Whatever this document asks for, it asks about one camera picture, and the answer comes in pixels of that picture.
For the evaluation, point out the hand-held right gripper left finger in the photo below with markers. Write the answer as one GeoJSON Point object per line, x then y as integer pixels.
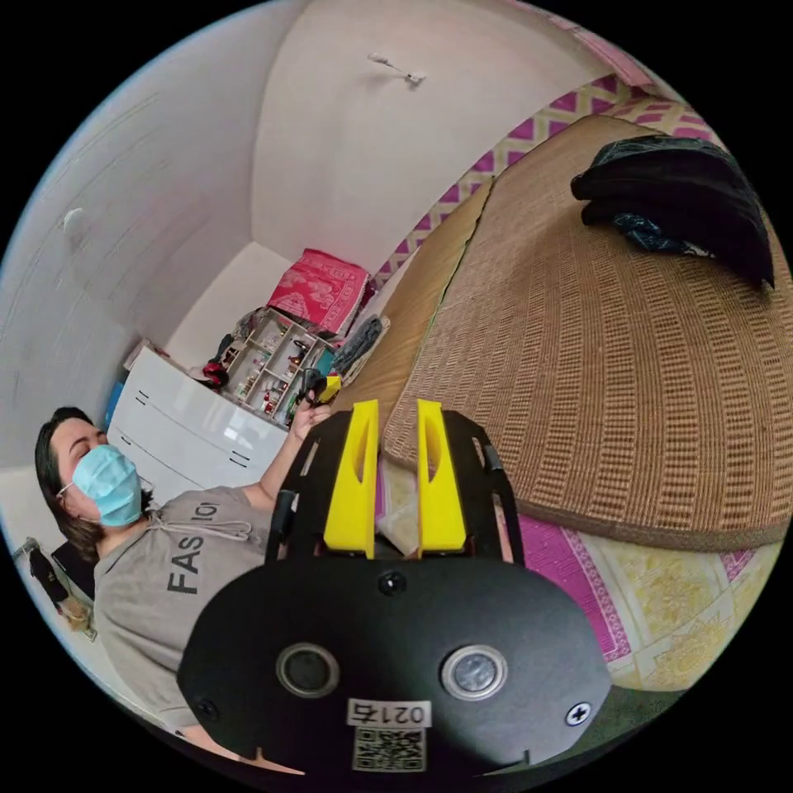
{"type": "Point", "coordinates": [350, 495]}

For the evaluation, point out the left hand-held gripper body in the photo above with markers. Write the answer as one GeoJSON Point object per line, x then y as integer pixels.
{"type": "Point", "coordinates": [308, 379]}

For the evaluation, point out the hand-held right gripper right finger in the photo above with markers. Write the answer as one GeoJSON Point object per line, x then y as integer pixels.
{"type": "Point", "coordinates": [441, 495]}

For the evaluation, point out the person's left forearm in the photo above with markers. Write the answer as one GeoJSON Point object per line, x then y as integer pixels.
{"type": "Point", "coordinates": [277, 461]}

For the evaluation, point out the person's left hand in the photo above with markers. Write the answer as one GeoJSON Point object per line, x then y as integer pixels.
{"type": "Point", "coordinates": [306, 422]}

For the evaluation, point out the white shelf with small items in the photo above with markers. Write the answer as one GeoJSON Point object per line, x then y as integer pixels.
{"type": "Point", "coordinates": [272, 365]}

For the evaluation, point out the dark grey rolled blanket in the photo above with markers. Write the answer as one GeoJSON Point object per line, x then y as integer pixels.
{"type": "Point", "coordinates": [360, 342]}

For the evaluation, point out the red patterned folded quilt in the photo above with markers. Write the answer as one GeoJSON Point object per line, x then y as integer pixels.
{"type": "Point", "coordinates": [319, 291]}

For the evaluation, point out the white cupboard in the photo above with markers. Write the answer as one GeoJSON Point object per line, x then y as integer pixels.
{"type": "Point", "coordinates": [179, 427]}

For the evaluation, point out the bed with woven mat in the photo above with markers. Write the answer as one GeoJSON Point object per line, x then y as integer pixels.
{"type": "Point", "coordinates": [588, 403]}

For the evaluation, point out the person's body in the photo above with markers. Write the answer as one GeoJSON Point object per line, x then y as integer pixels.
{"type": "Point", "coordinates": [155, 557]}

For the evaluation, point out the round white ceiling lamp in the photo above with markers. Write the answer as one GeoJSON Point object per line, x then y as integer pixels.
{"type": "Point", "coordinates": [73, 221]}

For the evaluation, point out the pile of clothes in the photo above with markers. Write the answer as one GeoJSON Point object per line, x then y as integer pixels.
{"type": "Point", "coordinates": [681, 192]}

